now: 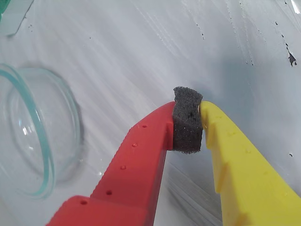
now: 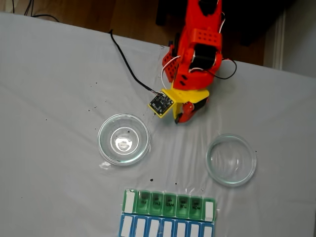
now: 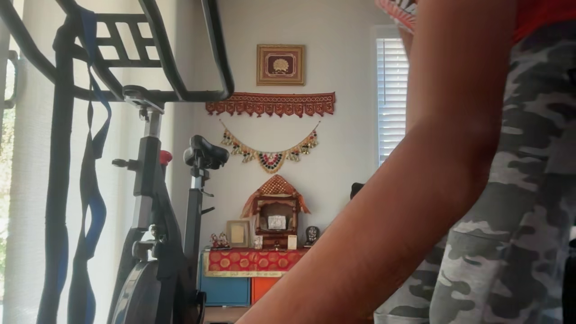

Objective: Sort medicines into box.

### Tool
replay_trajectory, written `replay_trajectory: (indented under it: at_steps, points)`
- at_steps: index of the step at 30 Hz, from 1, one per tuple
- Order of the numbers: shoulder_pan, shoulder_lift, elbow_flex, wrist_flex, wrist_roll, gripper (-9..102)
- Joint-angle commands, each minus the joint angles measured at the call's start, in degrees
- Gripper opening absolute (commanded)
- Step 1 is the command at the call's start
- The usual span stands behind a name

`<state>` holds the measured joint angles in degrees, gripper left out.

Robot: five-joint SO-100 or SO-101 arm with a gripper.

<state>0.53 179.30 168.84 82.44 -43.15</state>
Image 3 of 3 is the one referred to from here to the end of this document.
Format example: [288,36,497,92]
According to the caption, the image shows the red gold canopy cloth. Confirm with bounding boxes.
[240,175,312,219]

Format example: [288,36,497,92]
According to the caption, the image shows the dark idol statue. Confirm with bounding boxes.
[304,226,321,248]

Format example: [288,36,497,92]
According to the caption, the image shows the small wooden shrine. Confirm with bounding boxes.
[254,196,300,249]

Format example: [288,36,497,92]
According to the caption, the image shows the red gold table cloth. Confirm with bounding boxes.
[202,249,309,278]

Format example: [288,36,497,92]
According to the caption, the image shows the white window blinds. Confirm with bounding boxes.
[377,38,410,167]

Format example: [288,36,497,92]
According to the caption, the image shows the orange storage bin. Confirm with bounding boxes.
[252,277,282,306]

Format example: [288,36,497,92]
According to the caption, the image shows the black exercise bike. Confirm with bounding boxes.
[0,0,235,324]

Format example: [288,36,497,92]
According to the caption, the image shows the blue storage bin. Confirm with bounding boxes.
[201,276,251,306]

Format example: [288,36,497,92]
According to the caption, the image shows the person's body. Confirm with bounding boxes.
[373,0,576,324]

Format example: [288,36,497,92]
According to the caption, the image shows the white window curtain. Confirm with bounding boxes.
[4,0,177,324]

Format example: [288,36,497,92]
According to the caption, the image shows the beaded garland wall hanging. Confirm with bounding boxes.
[219,120,321,174]

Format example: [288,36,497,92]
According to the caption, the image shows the red embroidered wall hanging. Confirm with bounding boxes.
[206,92,336,118]

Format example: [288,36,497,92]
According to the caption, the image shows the beige picture frame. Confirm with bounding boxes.
[226,220,251,248]

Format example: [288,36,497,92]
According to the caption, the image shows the gold framed wall picture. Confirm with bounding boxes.
[256,44,306,86]

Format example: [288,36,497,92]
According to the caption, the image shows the blue black resistance strap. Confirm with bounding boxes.
[37,7,112,324]

